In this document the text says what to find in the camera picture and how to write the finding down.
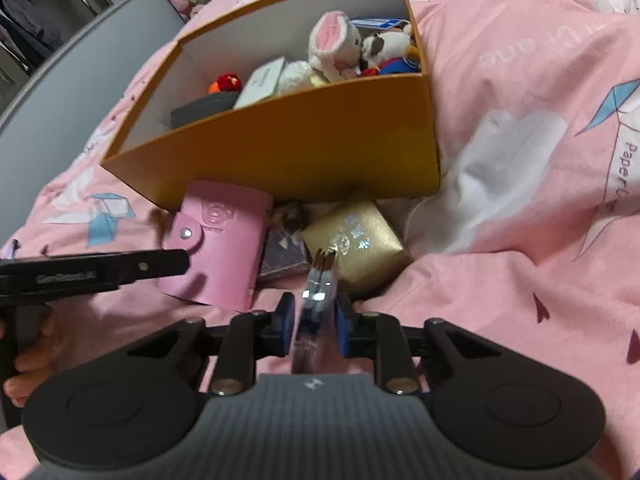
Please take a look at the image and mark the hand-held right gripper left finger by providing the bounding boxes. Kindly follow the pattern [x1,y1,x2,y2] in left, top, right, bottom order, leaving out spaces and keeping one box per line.
[125,292,297,396]

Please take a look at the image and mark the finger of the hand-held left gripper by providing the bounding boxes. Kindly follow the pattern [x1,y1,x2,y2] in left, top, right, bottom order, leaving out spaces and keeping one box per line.
[118,247,191,286]

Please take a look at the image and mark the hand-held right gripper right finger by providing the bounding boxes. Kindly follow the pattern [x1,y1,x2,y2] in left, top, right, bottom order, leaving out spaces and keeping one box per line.
[334,294,507,395]

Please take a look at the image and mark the pink snap wallet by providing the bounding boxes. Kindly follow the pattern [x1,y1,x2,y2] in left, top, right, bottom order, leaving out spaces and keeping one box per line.
[152,180,275,313]

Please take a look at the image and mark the dark grey box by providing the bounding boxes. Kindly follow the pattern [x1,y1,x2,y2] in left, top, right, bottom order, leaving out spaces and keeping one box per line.
[170,94,246,131]

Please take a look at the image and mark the orange cardboard box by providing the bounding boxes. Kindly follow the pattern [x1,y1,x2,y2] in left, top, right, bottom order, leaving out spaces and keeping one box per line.
[100,0,442,213]

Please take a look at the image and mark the white box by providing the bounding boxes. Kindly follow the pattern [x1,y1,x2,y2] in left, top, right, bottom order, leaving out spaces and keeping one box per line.
[232,57,289,110]

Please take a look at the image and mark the person's left hand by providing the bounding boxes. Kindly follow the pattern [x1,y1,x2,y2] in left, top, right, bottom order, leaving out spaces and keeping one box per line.
[2,306,69,409]

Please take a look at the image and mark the dark patterned card pack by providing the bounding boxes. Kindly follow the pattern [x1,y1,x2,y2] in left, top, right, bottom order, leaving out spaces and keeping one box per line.
[257,200,314,282]

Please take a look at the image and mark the gold gift box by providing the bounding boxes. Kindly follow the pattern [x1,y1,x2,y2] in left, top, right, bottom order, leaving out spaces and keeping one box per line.
[300,200,415,301]

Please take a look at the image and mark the red plush toy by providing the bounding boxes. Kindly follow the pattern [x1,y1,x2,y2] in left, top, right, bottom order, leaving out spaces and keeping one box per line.
[207,72,246,96]

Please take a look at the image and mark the cream plush toy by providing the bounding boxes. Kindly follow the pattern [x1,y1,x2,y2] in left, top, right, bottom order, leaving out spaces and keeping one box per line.
[277,60,326,94]

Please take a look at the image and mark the hanging dark clothes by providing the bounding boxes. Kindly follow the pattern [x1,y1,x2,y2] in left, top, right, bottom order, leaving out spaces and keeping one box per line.
[0,0,57,63]

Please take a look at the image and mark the window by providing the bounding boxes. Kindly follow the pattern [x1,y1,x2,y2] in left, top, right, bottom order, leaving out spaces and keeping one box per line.
[0,0,135,133]

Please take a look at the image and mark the brown and white dog plush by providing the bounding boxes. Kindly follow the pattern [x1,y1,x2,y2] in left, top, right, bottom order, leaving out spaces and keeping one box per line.
[357,20,422,77]

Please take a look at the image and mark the white bunny plush toy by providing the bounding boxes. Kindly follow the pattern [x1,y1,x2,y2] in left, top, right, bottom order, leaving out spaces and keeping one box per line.
[307,10,364,81]

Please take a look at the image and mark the small blue box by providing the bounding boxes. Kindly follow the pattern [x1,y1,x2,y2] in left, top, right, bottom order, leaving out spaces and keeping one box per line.
[350,16,407,31]

